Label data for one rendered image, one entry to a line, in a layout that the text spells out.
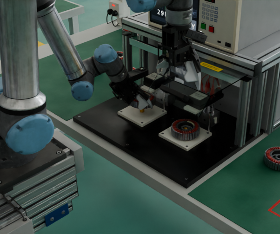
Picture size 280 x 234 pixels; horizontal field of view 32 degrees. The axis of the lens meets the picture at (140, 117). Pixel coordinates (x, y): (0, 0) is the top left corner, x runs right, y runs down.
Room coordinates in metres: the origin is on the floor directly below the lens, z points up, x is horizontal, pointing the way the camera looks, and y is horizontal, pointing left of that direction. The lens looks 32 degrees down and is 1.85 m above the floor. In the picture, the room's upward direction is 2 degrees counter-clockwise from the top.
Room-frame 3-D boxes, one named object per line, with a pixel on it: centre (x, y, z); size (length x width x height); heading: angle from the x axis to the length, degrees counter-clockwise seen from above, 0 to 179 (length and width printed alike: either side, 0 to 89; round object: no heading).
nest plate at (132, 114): (1.76, -0.01, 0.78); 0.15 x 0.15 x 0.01; 44
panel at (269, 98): (1.85, -0.28, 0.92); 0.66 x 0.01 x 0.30; 44
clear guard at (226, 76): (1.54, -0.23, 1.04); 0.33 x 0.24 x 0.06; 134
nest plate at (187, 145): (1.58, -0.18, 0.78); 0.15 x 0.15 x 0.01; 44
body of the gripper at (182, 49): (1.30, -0.11, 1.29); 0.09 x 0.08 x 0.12; 132
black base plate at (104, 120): (1.68, -0.10, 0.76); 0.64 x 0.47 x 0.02; 44
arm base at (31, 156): (1.13, 0.37, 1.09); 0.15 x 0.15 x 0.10
